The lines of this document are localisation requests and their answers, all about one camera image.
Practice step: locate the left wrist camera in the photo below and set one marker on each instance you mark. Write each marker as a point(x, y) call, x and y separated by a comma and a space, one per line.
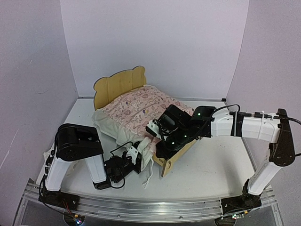
point(114, 166)

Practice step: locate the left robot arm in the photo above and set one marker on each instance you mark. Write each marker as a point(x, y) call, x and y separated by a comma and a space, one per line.
point(76, 142)

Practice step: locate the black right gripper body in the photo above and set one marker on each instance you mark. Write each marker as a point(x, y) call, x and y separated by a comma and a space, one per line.
point(180, 139)

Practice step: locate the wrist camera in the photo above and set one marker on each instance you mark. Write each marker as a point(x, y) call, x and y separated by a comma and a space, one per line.
point(114, 166)
point(153, 129)

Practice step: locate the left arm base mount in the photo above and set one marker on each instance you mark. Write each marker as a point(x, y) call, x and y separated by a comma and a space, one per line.
point(60, 199)

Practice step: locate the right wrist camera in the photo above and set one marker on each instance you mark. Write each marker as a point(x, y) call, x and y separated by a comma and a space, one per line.
point(153, 129)

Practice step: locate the pink ruffled unicorn pillow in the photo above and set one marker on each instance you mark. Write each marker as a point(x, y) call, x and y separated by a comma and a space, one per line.
point(48, 155)

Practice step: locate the aluminium front rail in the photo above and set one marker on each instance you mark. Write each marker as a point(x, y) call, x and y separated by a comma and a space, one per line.
point(151, 211)

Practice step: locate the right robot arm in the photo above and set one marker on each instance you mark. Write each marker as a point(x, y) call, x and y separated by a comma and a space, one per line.
point(271, 127)

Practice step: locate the wooden pet bed frame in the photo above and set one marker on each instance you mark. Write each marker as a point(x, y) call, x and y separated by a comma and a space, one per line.
point(109, 88)

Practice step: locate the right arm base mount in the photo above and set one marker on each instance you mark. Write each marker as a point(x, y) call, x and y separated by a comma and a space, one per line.
point(239, 204)

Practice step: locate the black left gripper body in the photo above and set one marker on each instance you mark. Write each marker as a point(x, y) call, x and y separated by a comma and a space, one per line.
point(125, 173)

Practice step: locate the pink unicorn print blanket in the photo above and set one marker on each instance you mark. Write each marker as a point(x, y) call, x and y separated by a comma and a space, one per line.
point(126, 117)

